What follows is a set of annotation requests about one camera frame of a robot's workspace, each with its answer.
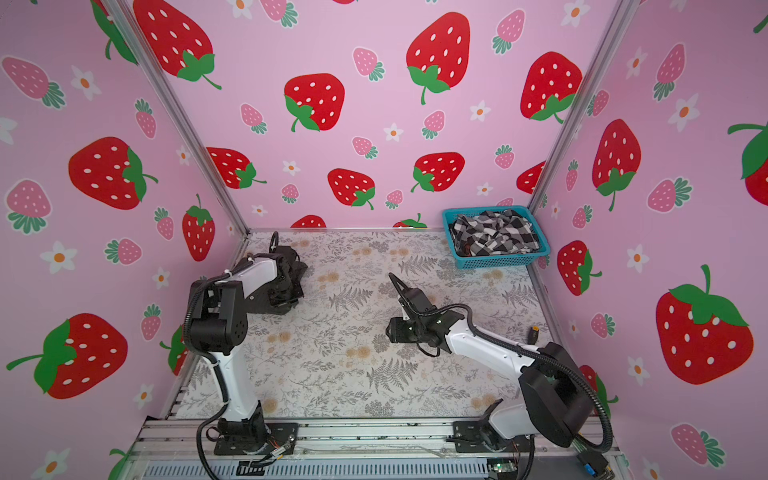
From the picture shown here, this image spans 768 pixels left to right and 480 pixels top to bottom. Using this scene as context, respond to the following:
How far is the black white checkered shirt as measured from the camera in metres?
1.05

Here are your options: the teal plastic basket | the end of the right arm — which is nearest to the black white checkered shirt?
the teal plastic basket

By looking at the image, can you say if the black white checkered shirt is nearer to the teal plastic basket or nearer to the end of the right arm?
the teal plastic basket
